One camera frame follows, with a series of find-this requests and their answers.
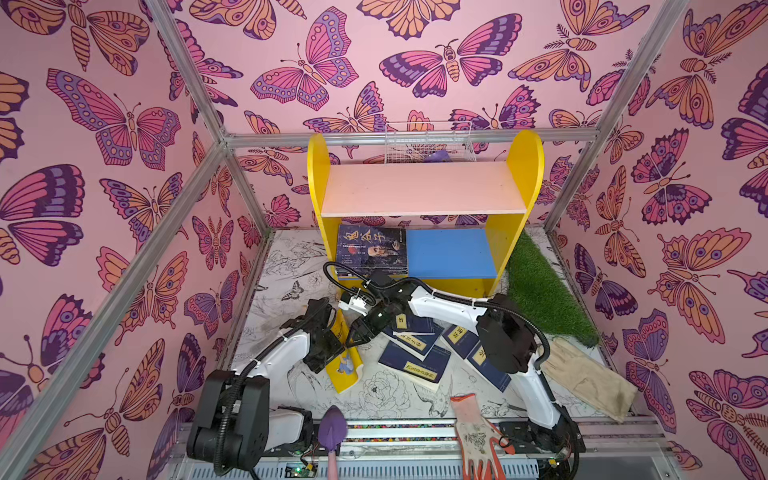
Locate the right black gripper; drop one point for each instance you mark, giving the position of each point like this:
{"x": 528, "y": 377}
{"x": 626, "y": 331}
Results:
{"x": 369, "y": 324}

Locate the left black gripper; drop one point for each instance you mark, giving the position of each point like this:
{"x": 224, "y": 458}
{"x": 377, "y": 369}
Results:
{"x": 316, "y": 365}

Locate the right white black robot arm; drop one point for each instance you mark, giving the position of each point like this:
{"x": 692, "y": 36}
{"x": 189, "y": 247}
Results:
{"x": 512, "y": 344}

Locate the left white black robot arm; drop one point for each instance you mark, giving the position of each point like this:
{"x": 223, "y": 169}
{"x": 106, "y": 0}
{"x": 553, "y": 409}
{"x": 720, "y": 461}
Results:
{"x": 236, "y": 425}

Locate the navy book yellow label back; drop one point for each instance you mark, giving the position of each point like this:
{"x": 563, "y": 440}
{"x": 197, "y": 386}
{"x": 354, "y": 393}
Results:
{"x": 418, "y": 335}

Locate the thick navy book yellow spine label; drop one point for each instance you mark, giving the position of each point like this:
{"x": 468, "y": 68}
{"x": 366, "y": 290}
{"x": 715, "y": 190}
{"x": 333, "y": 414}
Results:
{"x": 427, "y": 372}

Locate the purple garden trowel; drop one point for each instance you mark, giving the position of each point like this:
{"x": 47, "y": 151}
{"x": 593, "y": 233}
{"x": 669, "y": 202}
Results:
{"x": 332, "y": 432}

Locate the navy book yellow label middle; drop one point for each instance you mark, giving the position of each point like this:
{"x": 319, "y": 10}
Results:
{"x": 460, "y": 340}

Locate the yellow pink blue bookshelf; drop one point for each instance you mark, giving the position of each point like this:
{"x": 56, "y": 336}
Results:
{"x": 469, "y": 261}

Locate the navy book yellow label front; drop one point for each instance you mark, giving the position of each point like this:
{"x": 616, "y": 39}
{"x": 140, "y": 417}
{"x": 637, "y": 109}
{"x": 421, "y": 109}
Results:
{"x": 479, "y": 361}

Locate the green circuit board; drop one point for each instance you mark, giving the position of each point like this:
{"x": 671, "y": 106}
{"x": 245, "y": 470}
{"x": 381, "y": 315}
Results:
{"x": 300, "y": 470}

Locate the green artificial grass mat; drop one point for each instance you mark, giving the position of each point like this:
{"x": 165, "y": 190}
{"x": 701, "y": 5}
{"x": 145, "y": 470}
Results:
{"x": 543, "y": 297}

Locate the purple object in basket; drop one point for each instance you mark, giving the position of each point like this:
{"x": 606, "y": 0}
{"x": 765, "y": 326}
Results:
{"x": 439, "y": 156}

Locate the red white work glove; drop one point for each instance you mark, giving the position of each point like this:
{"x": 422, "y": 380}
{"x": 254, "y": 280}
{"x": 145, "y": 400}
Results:
{"x": 478, "y": 440}

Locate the beige cloth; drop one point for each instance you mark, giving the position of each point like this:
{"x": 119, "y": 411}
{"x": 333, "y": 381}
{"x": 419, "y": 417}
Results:
{"x": 589, "y": 381}

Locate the white wire basket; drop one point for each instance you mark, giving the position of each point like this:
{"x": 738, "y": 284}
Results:
{"x": 413, "y": 141}

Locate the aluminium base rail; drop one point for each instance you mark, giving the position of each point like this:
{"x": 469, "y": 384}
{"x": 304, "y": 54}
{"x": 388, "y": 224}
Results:
{"x": 428, "y": 449}

